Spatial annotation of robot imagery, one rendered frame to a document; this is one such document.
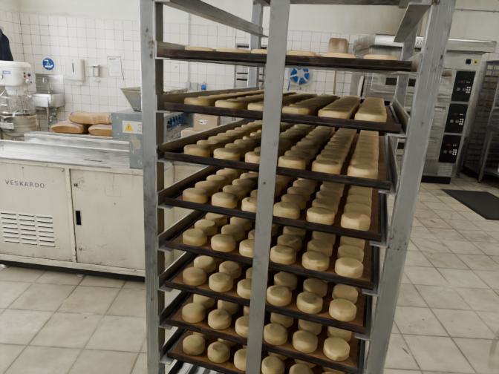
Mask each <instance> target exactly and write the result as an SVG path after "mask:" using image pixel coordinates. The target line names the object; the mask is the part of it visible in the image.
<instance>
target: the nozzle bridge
mask: <svg viewBox="0 0 499 374"><path fill-rule="evenodd" d="M181 114H182V115H183V117H182V115H181ZM184 114H185V115H186V120H185V115H184ZM178 115H180V118H181V122H182V120H183V121H184V120H185V122H182V123H181V126H178V128H176V129H173V130H170V131H167V133H166V125H167V124H168V121H170V122H171V119H170V118H172V122H173V119H174V118H175V121H176V118H178V117H179V116H178ZM176 116H177V117H176ZM173 117H174V118H173ZM111 122H112V138H113V139H120V140H128V141H129V164H130V168H134V169H143V145H142V112H139V111H133V109H132V108H129V109H125V110H121V111H115V112H111ZM166 123H167V124H166ZM194 126H195V114H191V113H183V112H177V113H172V114H165V113H164V142H166V138H168V137H170V136H172V135H174V134H176V133H178V132H180V131H182V130H184V129H186V128H193V127H194ZM179 138H181V135H180V136H178V137H175V138H173V140H176V139H179ZM170 141H172V140H170Z"/></svg>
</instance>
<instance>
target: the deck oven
mask: <svg viewBox="0 0 499 374"><path fill-rule="evenodd" d="M395 36H396V35H389V34H377V33H375V34H373V35H370V36H366V37H363V38H361V39H356V40H354V42H353V50H355V54H354V56H356V57H357V58H358V59H364V56H365V55H387V56H395V57H396V58H397V60H401V55H402V46H403V43H396V42H393V41H394V38H395ZM422 44H423V36H417V37H416V42H415V46H414V55H416V54H418V53H419V52H421V49H422ZM496 46H497V42H496V41H486V40H474V39H450V38H449V42H448V46H447V50H446V57H445V61H444V65H443V72H442V76H441V80H440V87H439V91H438V95H437V103H436V107H435V111H434V118H433V122H432V126H431V133H430V137H429V141H428V148H427V152H426V156H425V163H424V168H423V175H422V179H421V183H438V184H450V180H451V177H455V176H456V173H457V167H458V163H459V159H460V153H461V150H462V147H463V141H464V137H465V135H464V134H465V132H466V126H467V122H468V119H469V113H470V109H471V106H472V104H471V103H472V99H473V96H474V90H475V86H476V82H477V76H478V73H479V69H480V63H481V59H482V55H483V54H486V53H494V52H495V49H496ZM414 55H413V56H414ZM363 75H364V73H362V72H352V77H351V83H350V93H349V96H358V86H359V82H360V79H361V76H363ZM397 77H398V76H392V75H388V74H386V73H365V75H364V80H363V84H362V92H361V96H360V98H361V99H365V98H366V97H373V98H382V99H384V101H390V105H391V106H392V102H393V98H394V96H395V91H396V86H397ZM416 78H417V75H410V76H409V81H408V89H407V94H406V98H405V106H404V109H405V110H406V112H407V113H408V114H409V116H410V111H411V103H412V99H413V95H414V87H415V82H416ZM404 145H405V137H399V141H398V146H397V153H396V158H397V164H398V168H399V170H400V166H401V162H402V154H403V149H404Z"/></svg>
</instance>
